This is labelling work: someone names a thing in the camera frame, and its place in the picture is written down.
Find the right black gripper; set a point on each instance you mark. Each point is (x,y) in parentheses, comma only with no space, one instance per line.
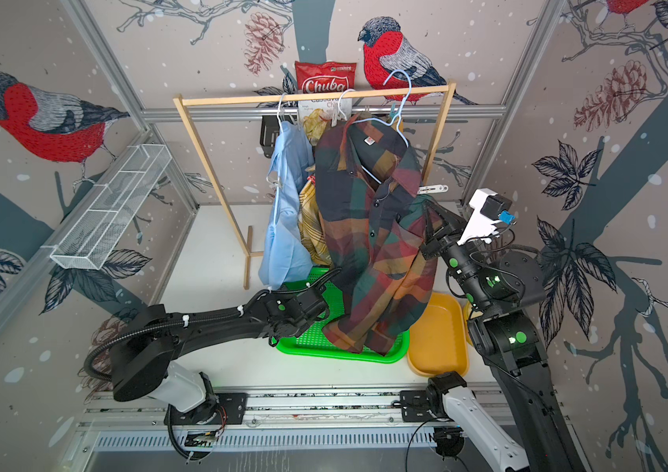
(443,238)

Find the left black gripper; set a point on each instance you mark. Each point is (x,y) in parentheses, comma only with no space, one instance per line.
(287,298)

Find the green plastic mesh basket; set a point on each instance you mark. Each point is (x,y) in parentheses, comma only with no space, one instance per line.
(313,342)

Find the white clothespin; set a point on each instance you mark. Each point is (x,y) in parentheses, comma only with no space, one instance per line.
(433,189)

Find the dark multicolour plaid shirt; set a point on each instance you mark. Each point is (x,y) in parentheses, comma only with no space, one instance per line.
(374,221)

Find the white blue wire hanger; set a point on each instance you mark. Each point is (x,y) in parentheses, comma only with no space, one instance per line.
(395,121)

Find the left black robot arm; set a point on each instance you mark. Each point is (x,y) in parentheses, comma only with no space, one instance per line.
(142,360)

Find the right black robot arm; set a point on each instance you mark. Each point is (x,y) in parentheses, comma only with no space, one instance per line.
(509,344)

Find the white hanger of yellow shirt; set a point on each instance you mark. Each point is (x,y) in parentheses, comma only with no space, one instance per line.
(343,106)

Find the white hanger of blue shirt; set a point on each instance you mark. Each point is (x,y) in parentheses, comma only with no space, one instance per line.
(280,113)

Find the light blue shirt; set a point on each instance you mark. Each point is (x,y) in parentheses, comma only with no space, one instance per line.
(285,259)

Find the yellow round bowl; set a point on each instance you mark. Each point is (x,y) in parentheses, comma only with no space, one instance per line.
(468,315)

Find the yellow plaid shirt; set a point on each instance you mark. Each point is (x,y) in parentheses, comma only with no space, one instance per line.
(310,226)

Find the yellow plastic tray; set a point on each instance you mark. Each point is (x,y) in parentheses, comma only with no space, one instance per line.
(439,341)

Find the clear clothespin on blue shirt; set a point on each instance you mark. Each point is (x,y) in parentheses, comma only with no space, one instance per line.
(273,183)

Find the red Chuba chips bag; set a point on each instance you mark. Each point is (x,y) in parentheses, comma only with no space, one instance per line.
(324,78)

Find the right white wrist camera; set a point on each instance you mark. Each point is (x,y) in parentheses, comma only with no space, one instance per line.
(489,209)

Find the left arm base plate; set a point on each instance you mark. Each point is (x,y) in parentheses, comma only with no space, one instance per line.
(219,409)

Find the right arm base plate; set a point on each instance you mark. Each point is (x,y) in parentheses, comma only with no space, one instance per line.
(419,406)

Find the black wall bracket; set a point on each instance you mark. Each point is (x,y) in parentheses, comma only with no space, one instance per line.
(269,132)

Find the white wire mesh basket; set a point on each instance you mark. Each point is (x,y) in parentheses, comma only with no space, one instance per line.
(98,231)

